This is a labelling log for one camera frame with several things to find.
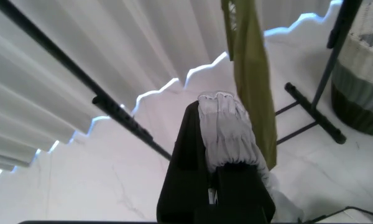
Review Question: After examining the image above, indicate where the green long-sleeved shirt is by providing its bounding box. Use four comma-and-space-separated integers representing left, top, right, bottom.
220, 0, 278, 170

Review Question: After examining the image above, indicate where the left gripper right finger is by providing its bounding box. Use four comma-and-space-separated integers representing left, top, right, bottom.
211, 161, 277, 223

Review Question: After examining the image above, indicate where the pale grey garment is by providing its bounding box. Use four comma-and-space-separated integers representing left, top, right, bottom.
197, 90, 305, 223

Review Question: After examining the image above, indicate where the white laundry basket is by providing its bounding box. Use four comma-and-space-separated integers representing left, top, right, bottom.
330, 0, 373, 137

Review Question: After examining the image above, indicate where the black clothes rack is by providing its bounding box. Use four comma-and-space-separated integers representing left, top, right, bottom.
0, 0, 364, 162

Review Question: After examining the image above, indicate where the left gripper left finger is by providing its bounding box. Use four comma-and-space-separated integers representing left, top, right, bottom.
156, 100, 214, 223

